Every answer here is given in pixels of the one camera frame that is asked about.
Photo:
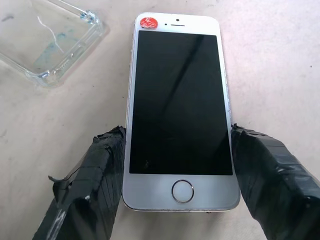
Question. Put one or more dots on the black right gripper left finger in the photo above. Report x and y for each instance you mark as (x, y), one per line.
(87, 185)

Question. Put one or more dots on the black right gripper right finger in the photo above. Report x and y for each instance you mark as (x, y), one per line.
(275, 180)

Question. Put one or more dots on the white smartphone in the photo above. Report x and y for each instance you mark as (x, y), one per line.
(180, 115)

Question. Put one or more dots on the clear plastic phone case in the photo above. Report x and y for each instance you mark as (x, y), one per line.
(45, 42)

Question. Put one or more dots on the red round sticker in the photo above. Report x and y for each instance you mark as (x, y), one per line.
(148, 22)

